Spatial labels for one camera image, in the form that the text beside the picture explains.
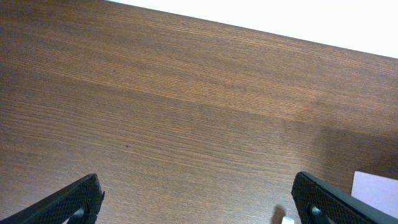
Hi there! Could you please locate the pink open cardboard box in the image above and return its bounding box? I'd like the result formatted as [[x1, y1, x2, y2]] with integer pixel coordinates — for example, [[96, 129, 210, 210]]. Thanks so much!
[[351, 171, 398, 218]]

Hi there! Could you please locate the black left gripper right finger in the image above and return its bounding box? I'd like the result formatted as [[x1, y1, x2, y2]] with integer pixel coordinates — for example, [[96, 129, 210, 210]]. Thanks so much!
[[292, 171, 397, 224]]

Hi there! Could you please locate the green toothpaste tube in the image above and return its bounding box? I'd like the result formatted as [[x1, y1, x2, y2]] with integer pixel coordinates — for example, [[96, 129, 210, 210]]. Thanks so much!
[[281, 217, 295, 224]]

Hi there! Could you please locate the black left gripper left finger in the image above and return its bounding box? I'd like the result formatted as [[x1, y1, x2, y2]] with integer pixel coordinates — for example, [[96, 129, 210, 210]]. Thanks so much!
[[1, 174, 105, 224]]

